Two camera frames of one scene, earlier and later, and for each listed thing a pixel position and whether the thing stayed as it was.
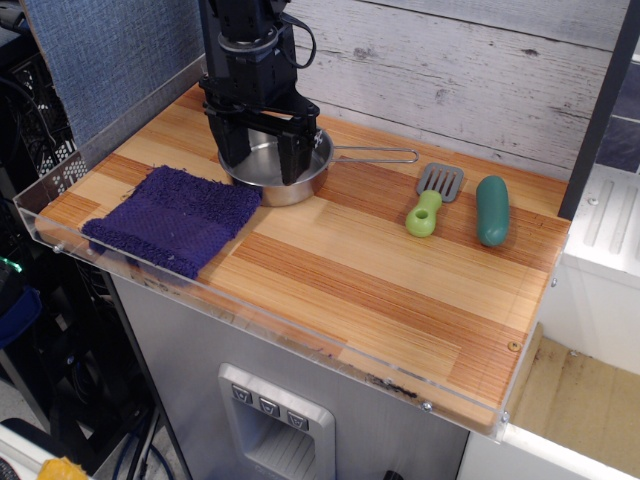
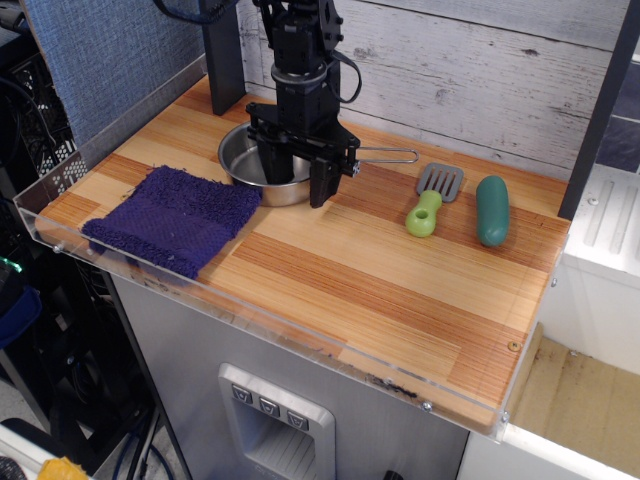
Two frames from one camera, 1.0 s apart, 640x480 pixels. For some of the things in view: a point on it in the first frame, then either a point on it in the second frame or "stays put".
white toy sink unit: [576, 415] stays put
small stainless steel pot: [261, 177] stays put
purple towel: [176, 220] stays put
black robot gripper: [261, 88] to [310, 117]
